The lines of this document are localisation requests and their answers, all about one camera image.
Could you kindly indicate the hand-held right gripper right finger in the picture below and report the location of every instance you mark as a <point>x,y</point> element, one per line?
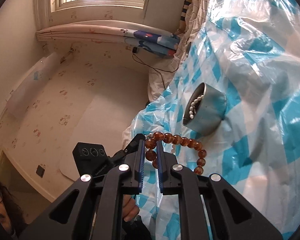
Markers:
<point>160,172</point>

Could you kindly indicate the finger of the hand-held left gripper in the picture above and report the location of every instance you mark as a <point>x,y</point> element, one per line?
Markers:
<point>130,146</point>

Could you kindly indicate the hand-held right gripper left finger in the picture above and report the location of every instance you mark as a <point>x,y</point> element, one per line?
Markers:
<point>141,170</point>

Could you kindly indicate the round metal tin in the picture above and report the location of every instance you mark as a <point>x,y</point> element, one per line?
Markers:
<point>210,115</point>

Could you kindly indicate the person's left forearm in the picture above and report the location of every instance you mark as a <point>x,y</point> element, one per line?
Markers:
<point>137,231</point>

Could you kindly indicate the person's left hand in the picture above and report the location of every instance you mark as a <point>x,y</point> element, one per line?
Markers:
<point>130,208</point>

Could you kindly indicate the white air conditioner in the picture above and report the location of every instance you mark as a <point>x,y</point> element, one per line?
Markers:
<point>30,87</point>

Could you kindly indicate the black charger plug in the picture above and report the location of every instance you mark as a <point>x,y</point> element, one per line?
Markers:
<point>135,50</point>

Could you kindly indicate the person's head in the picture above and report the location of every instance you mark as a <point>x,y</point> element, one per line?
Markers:
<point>2,215</point>

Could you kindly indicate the folded printed blanket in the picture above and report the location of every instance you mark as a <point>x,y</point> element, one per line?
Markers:
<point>150,38</point>

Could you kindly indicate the blue white plastic sheet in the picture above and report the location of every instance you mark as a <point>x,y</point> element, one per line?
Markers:
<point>252,105</point>

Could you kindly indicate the striped pillow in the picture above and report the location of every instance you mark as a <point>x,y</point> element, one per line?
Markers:
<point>186,10</point>

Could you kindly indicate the white quilt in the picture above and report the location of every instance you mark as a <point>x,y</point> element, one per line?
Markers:
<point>197,7</point>

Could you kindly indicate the dark wall socket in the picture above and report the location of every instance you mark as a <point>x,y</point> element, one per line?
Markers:
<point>40,171</point>

